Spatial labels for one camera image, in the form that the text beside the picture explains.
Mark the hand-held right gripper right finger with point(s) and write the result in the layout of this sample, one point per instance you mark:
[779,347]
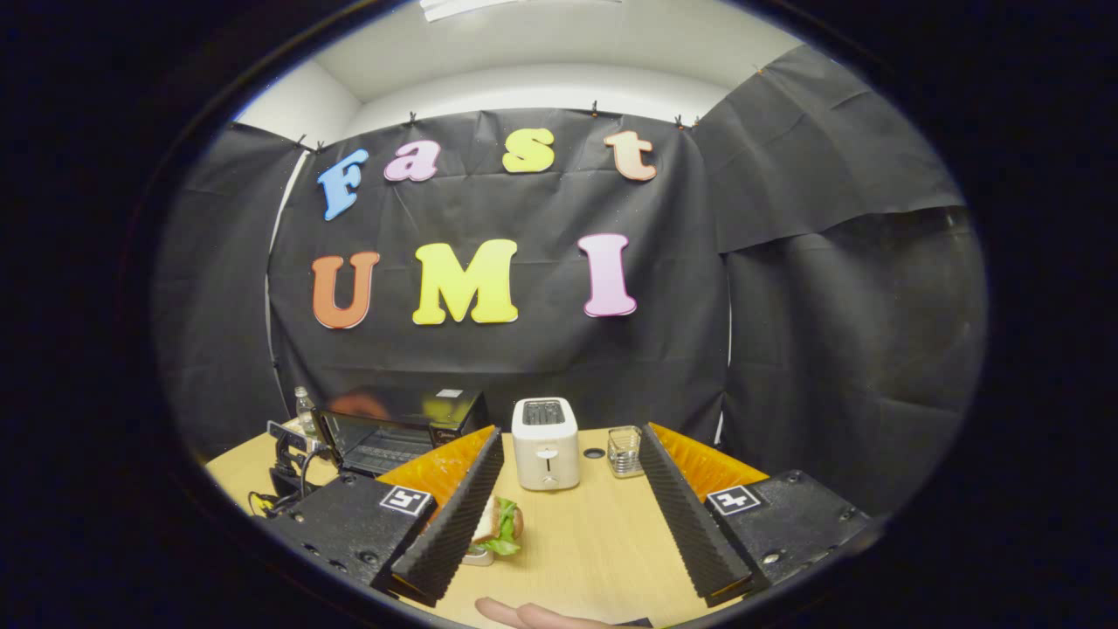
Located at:
[686,533]

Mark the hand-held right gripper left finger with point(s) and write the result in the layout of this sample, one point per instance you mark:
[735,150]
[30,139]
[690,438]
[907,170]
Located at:
[454,533]

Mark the sandwich with lettuce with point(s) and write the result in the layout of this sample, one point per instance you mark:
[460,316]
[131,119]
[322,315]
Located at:
[505,524]

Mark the black electric oven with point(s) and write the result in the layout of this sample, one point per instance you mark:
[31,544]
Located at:
[437,406]

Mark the small white dish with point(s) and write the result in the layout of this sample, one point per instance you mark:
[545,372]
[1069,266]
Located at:
[476,556]

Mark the clear plastic water bottle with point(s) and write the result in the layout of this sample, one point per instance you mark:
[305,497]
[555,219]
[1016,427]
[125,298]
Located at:
[305,415]

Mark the white toaster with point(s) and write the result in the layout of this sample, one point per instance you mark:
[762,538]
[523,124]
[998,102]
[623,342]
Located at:
[546,445]

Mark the black backdrop cloth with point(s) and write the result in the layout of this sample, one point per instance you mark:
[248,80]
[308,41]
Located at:
[786,349]

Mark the large ceiling light panel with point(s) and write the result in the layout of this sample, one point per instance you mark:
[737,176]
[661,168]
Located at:
[472,7]

